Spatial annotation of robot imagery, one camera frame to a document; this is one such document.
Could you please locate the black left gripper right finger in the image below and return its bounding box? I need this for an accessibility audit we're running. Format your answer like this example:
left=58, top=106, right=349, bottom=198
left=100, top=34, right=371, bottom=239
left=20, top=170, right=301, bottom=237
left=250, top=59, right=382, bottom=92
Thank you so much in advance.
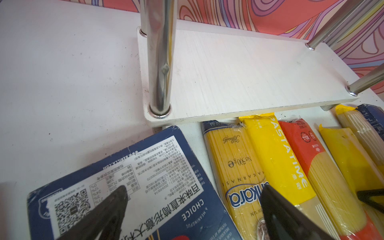
left=260, top=185, right=332, bottom=240

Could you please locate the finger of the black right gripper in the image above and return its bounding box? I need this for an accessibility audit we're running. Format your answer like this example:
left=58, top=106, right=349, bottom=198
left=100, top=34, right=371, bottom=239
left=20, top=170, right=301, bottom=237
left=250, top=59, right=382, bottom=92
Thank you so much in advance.
left=357, top=189, right=384, bottom=213

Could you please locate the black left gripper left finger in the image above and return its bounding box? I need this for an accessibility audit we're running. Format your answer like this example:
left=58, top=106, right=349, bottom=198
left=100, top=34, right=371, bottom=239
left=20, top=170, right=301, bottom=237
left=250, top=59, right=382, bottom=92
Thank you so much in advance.
left=59, top=186, right=129, bottom=240

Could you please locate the dark blue spaghetti pack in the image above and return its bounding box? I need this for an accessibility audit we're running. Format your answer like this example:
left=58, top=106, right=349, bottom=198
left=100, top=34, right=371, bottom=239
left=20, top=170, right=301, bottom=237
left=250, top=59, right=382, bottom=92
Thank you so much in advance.
left=358, top=104, right=384, bottom=140

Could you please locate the dark blue pasta box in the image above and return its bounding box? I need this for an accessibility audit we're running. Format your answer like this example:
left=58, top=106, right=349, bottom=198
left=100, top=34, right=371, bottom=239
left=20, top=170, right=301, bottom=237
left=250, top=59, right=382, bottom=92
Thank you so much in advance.
left=27, top=126, right=241, bottom=240

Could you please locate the red spaghetti pack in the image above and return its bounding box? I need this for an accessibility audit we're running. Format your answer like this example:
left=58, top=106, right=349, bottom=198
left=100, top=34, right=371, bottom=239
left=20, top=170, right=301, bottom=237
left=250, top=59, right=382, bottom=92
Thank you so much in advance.
left=279, top=119, right=383, bottom=240

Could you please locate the yellow Pastatime spaghetti pack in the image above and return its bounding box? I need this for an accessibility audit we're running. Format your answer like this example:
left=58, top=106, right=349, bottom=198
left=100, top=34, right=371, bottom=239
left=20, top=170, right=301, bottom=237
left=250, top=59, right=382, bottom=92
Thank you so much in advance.
left=240, top=113, right=340, bottom=240

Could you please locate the blue yellow Ankara spaghetti pack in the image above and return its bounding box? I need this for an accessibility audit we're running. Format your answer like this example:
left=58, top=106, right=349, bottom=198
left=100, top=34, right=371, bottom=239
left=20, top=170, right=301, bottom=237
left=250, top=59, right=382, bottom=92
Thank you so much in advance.
left=202, top=121, right=270, bottom=240

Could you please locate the white two-tier shelf rack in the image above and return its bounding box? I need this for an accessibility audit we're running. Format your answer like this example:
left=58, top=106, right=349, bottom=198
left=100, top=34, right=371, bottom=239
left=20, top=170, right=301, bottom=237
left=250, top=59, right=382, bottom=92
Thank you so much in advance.
left=138, top=1, right=384, bottom=128

